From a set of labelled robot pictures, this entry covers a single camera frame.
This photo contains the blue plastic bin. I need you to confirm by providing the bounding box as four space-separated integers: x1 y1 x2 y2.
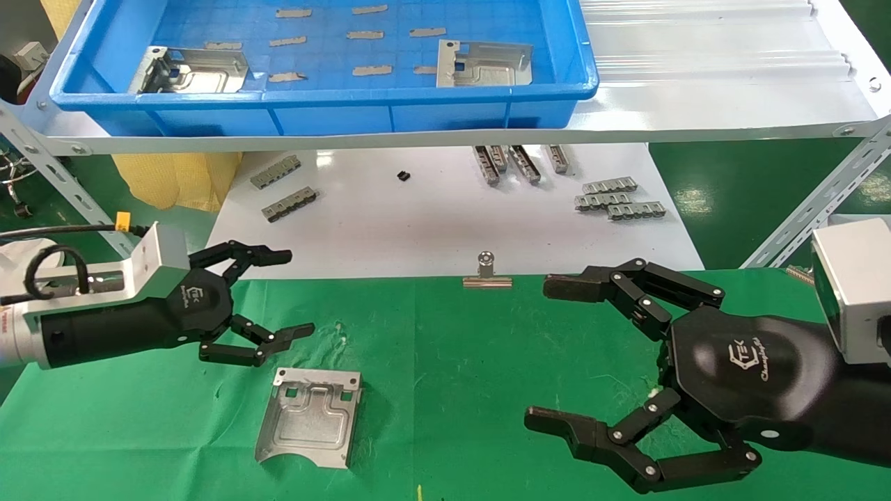
50 0 599 138

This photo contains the white metal shelf rack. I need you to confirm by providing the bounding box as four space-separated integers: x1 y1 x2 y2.
0 0 891 280

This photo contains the green table cloth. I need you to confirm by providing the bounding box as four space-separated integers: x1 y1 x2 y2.
0 268 891 501

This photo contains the white power adapter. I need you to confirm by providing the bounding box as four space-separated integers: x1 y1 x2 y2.
14 42 51 72

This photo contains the white round base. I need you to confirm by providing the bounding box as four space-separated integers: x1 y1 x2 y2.
0 239 67 272

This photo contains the stamped sheet metal part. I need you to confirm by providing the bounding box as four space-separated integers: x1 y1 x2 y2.
127 47 250 95
436 40 534 88
254 367 363 470

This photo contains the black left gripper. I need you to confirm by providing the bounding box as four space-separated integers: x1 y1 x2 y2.
164 240 316 367

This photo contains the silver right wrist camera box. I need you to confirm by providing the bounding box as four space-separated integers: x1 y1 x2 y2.
811 216 891 365

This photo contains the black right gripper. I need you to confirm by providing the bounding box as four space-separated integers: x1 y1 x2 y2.
524 257 843 493

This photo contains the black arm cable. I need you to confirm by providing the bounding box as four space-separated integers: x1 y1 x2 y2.
0 223 150 301

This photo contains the white board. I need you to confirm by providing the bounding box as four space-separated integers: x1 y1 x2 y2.
197 143 705 280

